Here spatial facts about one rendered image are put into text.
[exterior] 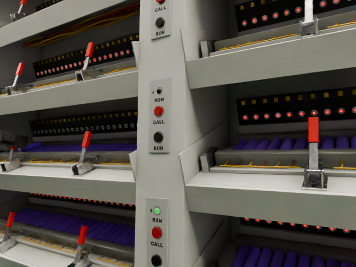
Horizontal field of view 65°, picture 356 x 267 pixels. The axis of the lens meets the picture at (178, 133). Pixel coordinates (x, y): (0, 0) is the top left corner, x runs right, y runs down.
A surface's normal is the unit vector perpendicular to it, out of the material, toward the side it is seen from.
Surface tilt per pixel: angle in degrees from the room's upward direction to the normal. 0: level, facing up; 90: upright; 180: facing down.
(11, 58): 90
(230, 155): 111
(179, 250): 90
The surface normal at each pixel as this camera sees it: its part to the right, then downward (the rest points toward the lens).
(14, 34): -0.48, 0.29
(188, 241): 0.86, -0.04
